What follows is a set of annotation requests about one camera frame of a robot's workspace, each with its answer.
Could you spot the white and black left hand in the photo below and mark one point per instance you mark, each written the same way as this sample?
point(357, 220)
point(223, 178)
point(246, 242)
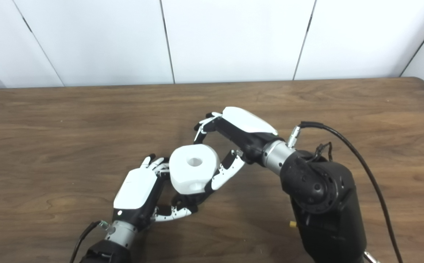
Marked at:
point(135, 190)

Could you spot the white and black right hand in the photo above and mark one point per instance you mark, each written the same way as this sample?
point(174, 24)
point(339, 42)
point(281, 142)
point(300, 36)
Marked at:
point(246, 122)

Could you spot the round white piece with holes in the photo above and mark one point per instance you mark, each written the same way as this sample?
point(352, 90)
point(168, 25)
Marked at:
point(186, 175)

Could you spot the black flanged holder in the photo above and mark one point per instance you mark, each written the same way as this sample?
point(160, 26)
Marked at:
point(188, 200)

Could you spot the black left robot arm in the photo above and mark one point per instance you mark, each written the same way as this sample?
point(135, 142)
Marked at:
point(119, 235)

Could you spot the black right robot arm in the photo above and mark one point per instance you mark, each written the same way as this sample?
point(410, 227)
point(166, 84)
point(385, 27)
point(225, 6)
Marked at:
point(325, 204)

